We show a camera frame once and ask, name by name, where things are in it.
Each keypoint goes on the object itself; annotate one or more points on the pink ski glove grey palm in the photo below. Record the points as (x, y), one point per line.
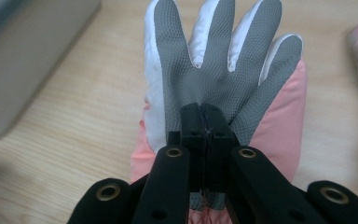
(214, 62)

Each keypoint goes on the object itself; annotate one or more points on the grey-rimmed plastic bin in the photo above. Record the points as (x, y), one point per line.
(28, 62)

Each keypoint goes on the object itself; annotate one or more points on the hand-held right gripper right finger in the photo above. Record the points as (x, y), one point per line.
(261, 186)

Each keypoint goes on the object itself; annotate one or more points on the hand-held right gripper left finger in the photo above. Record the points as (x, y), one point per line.
(167, 186)

